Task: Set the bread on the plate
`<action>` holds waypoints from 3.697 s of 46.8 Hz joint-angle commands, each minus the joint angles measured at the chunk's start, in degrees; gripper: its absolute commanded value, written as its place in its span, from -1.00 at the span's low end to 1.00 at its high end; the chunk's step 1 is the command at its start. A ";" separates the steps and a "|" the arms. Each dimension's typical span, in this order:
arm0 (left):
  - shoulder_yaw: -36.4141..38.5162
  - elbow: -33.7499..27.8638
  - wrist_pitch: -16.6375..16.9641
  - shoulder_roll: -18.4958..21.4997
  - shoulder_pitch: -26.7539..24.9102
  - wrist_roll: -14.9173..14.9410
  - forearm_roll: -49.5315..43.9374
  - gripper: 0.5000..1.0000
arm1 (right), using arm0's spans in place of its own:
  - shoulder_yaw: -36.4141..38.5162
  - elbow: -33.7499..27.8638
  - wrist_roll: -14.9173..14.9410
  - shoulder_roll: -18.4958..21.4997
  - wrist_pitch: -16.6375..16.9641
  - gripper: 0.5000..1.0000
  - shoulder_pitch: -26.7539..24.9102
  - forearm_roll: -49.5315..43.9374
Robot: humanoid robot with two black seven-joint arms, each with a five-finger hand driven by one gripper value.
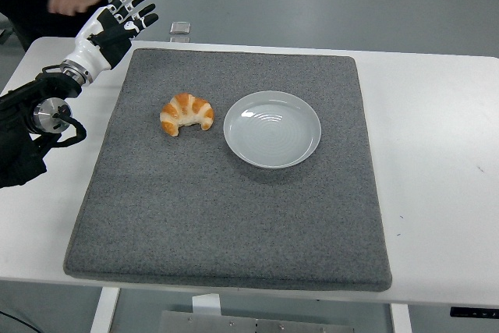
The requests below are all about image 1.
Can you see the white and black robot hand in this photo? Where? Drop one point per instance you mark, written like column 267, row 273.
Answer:
column 87, row 52

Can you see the golden croissant bread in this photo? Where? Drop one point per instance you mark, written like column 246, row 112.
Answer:
column 187, row 108

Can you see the pale grey round plate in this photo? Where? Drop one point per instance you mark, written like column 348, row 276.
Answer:
column 273, row 130

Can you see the grey metal plate with screws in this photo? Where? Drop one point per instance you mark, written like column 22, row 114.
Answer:
column 253, row 324

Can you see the small clear floor box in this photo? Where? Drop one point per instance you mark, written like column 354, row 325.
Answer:
column 180, row 27

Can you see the grey felt mat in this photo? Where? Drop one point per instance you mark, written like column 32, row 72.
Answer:
column 218, row 212

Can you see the white table leg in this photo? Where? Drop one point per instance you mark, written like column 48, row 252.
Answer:
column 400, row 319
column 104, row 309

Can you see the black table control panel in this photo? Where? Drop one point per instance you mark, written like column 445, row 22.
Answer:
column 473, row 311

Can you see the white table centre bracket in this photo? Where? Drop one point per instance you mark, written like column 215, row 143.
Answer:
column 206, row 303

